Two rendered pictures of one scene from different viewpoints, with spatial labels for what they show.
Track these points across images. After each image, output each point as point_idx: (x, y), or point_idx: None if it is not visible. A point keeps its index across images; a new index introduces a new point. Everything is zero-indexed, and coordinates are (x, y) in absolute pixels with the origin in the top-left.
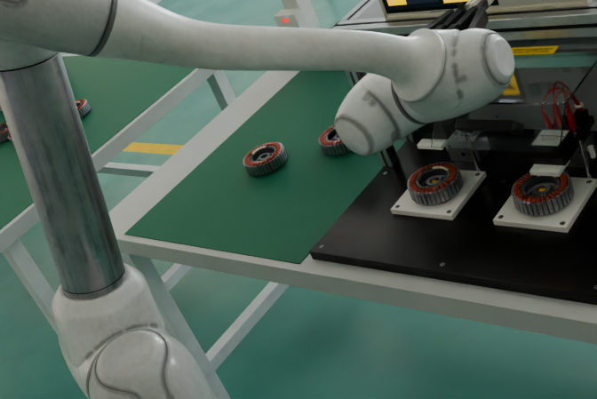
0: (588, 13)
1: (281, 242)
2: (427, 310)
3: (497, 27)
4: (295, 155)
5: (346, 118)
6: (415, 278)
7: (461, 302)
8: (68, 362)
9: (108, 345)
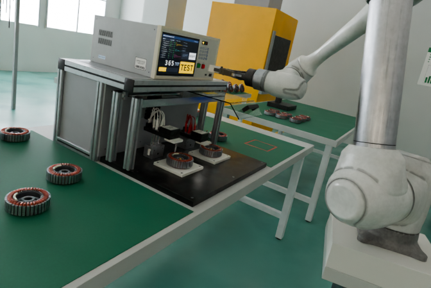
0: (218, 81)
1: (161, 214)
2: (240, 198)
3: (197, 84)
4: None
5: (305, 81)
6: (231, 187)
7: (251, 184)
8: (401, 198)
9: (412, 154)
